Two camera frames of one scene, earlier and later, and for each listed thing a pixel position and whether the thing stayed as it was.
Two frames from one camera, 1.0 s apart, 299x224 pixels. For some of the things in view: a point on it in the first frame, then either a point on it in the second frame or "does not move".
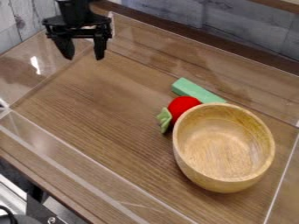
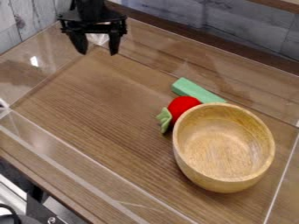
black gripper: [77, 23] → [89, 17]
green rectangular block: [185, 87] does not move
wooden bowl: [223, 146] does not move
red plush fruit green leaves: [177, 105] does not move
